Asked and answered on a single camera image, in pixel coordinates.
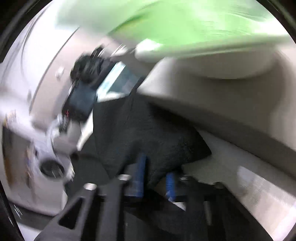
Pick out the white washing machine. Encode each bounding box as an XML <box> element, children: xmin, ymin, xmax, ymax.
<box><xmin>1</xmin><ymin>126</ymin><xmax>74</xmax><ymax>216</ymax></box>

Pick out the black knit t-shirt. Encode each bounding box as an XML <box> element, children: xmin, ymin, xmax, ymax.
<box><xmin>69</xmin><ymin>93</ymin><xmax>211</xmax><ymax>189</ymax></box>

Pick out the blue checkered table cloth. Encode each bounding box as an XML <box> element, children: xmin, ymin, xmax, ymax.
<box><xmin>97</xmin><ymin>62</ymin><xmax>140</xmax><ymax>101</ymax></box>

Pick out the pile of black clothes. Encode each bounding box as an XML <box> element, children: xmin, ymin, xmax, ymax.
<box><xmin>70</xmin><ymin>45</ymin><xmax>111</xmax><ymax>87</ymax></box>

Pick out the green and white humidifier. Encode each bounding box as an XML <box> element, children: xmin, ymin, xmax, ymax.
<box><xmin>58</xmin><ymin>1</ymin><xmax>290</xmax><ymax>79</ymax></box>

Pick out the beige side cabinet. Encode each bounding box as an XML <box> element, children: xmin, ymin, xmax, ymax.
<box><xmin>138</xmin><ymin>50</ymin><xmax>295</xmax><ymax>176</ymax></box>

